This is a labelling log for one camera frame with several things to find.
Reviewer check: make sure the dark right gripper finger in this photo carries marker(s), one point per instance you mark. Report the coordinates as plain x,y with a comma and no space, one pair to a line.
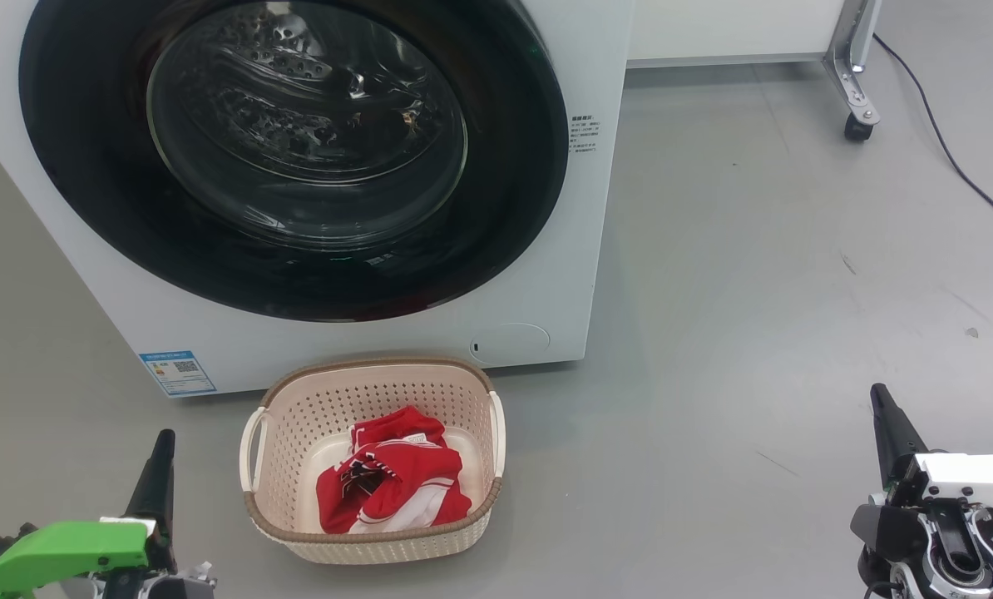
894,433

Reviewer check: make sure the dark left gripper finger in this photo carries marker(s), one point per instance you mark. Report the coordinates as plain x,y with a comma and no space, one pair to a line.
157,491

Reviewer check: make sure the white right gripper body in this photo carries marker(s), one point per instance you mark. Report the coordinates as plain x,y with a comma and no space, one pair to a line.
979,482

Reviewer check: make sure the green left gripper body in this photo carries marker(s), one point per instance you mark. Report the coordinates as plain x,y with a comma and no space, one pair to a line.
64,545

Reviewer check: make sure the red and white garment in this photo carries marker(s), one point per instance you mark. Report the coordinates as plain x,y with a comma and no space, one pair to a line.
397,482

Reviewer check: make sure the black glass washing machine door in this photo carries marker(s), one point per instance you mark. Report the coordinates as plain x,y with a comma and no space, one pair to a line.
297,266

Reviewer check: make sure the cream perforated laundry basket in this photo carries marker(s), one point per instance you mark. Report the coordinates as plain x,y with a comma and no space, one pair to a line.
297,416

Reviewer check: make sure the white front-load washing machine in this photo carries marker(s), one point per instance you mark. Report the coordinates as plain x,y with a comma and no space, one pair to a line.
596,249

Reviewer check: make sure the blue energy label sticker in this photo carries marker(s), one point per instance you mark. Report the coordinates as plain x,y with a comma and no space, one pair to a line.
178,373

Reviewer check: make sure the black caster wheel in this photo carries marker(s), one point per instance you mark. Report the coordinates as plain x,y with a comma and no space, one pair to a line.
859,127

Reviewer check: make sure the black printed text label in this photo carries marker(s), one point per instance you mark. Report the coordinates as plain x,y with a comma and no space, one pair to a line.
585,136

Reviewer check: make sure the white cabinet with metal leg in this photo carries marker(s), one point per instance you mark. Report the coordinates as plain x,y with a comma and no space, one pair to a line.
729,29

